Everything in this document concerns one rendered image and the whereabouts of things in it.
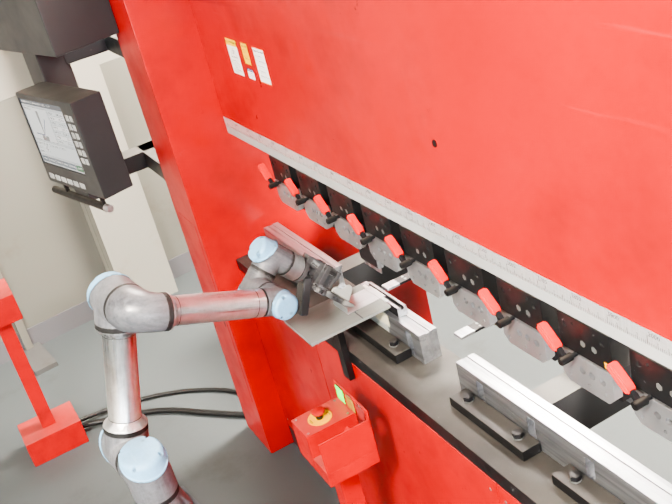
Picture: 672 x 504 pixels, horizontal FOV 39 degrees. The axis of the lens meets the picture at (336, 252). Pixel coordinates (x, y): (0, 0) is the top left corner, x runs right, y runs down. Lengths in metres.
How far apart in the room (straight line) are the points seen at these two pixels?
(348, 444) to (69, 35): 1.63
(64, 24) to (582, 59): 2.09
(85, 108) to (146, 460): 1.37
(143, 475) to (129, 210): 2.91
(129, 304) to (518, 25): 1.13
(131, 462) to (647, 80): 1.55
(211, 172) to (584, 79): 2.01
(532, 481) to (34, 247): 3.55
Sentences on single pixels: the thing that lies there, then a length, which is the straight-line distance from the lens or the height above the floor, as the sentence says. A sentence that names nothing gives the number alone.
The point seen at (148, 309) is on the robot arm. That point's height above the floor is 1.36.
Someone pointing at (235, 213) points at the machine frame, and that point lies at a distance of 3.48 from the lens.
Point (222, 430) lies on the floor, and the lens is 4.20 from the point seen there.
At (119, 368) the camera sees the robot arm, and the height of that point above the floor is 1.18.
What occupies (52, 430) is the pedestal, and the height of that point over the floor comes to 0.12.
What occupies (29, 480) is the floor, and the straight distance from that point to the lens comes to 4.41.
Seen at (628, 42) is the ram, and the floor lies 1.93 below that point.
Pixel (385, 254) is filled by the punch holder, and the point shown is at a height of 1.21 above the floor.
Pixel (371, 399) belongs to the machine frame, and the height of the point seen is 0.74.
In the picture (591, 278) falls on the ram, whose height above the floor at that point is 1.46.
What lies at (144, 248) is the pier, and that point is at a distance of 5.28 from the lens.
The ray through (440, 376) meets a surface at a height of 0.88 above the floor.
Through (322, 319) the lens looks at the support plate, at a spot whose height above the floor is 1.00.
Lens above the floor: 2.38
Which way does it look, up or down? 26 degrees down
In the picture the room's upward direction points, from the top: 14 degrees counter-clockwise
